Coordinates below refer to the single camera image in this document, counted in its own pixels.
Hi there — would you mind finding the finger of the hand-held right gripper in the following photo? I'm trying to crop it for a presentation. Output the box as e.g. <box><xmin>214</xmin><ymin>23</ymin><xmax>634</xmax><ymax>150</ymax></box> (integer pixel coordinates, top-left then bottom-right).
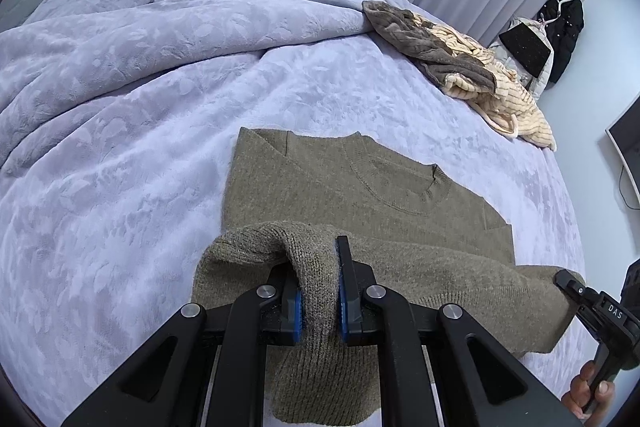
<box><xmin>554</xmin><ymin>269</ymin><xmax>599</xmax><ymax>314</ymax></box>

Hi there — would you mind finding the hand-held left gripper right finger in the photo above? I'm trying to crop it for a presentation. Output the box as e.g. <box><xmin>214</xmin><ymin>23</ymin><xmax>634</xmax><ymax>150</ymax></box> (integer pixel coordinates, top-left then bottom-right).
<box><xmin>336</xmin><ymin>236</ymin><xmax>583</xmax><ymax>427</ymax></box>

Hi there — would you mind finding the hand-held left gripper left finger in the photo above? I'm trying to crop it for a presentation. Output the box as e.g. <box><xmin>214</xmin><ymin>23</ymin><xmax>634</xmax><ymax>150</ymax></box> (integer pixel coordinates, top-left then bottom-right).
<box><xmin>60</xmin><ymin>264</ymin><xmax>303</xmax><ymax>427</ymax></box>

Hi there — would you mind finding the olive knitted sweater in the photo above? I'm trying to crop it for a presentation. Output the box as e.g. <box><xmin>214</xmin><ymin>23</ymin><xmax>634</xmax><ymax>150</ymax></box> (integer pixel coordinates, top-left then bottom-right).
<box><xmin>191</xmin><ymin>127</ymin><xmax>587</xmax><ymax>426</ymax></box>

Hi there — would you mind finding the person's right hand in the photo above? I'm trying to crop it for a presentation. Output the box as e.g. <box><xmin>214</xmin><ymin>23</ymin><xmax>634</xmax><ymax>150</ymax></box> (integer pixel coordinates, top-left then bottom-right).
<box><xmin>561</xmin><ymin>361</ymin><xmax>623</xmax><ymax>422</ymax></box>

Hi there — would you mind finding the curved computer monitor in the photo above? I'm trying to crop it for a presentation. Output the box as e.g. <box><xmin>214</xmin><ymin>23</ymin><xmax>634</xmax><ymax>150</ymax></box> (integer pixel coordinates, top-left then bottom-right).
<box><xmin>605</xmin><ymin>94</ymin><xmax>640</xmax><ymax>210</ymax></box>

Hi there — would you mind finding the lilac plush bed sheet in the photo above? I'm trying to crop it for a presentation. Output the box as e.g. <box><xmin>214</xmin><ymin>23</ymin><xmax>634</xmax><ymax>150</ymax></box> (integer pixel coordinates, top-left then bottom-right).
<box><xmin>0</xmin><ymin>29</ymin><xmax>586</xmax><ymax>427</ymax></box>

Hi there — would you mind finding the cream striped fleece garment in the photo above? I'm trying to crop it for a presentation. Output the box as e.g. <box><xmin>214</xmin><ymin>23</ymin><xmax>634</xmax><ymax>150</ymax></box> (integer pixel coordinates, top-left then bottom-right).
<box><xmin>425</xmin><ymin>24</ymin><xmax>557</xmax><ymax>152</ymax></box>

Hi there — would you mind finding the white hanging garment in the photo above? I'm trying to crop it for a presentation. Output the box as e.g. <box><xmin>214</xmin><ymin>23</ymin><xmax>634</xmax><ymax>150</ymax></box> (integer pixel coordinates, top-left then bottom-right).
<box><xmin>487</xmin><ymin>17</ymin><xmax>556</xmax><ymax>100</ymax></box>

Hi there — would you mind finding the black speckled garment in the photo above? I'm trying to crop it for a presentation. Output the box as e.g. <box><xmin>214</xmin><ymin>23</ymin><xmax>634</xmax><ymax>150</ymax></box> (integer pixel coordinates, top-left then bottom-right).
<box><xmin>498</xmin><ymin>23</ymin><xmax>552</xmax><ymax>78</ymax></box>

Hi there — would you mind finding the black hanging jacket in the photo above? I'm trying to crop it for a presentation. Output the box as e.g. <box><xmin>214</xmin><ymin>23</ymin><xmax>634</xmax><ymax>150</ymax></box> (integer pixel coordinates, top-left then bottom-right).
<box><xmin>537</xmin><ymin>0</ymin><xmax>585</xmax><ymax>84</ymax></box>

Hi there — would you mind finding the brown fleece garment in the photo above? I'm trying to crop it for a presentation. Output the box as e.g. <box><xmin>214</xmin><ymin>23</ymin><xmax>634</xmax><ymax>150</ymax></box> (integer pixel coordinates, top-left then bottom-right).
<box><xmin>362</xmin><ymin>0</ymin><xmax>497</xmax><ymax>100</ymax></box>

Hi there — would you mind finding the lilac plush duvet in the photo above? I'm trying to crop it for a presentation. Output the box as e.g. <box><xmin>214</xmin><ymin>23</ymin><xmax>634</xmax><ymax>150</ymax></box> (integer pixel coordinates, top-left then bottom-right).
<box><xmin>0</xmin><ymin>0</ymin><xmax>401</xmax><ymax>178</ymax></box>

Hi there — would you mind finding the black monitor cable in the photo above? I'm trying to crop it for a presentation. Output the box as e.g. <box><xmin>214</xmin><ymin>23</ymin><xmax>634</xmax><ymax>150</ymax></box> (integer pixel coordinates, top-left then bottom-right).
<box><xmin>619</xmin><ymin>164</ymin><xmax>640</xmax><ymax>210</ymax></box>

